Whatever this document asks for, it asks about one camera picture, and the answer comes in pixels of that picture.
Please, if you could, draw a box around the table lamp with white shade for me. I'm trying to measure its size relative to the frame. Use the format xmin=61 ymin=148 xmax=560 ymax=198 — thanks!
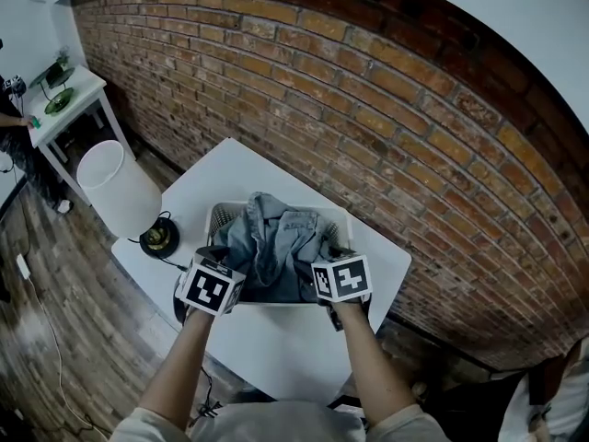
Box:
xmin=76 ymin=139 xmax=181 ymax=260

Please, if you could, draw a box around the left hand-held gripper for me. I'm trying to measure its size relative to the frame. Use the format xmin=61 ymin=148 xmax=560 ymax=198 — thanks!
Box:
xmin=173 ymin=245 xmax=248 ymax=325

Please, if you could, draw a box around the white square table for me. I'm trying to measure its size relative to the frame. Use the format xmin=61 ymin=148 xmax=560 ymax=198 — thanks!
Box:
xmin=110 ymin=136 xmax=413 ymax=407

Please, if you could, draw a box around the cream perforated plastic basket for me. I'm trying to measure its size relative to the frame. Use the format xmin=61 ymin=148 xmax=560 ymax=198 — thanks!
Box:
xmin=203 ymin=202 xmax=354 ymax=306

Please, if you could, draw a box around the black lamp power cable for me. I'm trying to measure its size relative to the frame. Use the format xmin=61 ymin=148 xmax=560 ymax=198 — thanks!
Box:
xmin=127 ymin=209 xmax=190 ymax=273

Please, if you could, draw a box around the black hanging cable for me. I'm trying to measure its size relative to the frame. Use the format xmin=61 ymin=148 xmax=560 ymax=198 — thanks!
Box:
xmin=189 ymin=365 xmax=223 ymax=428

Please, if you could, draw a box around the light blue denim garment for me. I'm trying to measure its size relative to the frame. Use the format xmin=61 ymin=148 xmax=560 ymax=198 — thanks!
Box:
xmin=214 ymin=191 xmax=344 ymax=302

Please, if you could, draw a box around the person's left forearm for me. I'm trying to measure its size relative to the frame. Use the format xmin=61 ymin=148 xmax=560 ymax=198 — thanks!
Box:
xmin=137 ymin=308 xmax=217 ymax=430

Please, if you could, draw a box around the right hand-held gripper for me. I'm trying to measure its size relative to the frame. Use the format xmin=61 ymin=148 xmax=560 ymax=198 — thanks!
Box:
xmin=294 ymin=244 xmax=373 ymax=304

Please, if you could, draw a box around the white floor cable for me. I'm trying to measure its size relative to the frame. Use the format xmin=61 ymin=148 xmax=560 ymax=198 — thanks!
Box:
xmin=27 ymin=276 xmax=112 ymax=435

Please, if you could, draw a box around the person's right forearm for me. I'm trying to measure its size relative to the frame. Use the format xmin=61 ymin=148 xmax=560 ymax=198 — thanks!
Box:
xmin=330 ymin=301 xmax=418 ymax=427

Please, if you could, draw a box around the green tiered tray stand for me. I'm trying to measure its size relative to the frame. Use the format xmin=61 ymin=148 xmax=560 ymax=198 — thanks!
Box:
xmin=29 ymin=60 xmax=77 ymax=117

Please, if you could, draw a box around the white side table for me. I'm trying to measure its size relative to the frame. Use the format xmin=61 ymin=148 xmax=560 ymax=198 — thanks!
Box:
xmin=23 ymin=64 xmax=135 ymax=206

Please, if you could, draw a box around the person's light shirt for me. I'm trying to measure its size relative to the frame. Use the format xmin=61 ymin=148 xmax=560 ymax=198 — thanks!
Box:
xmin=110 ymin=401 xmax=452 ymax=442

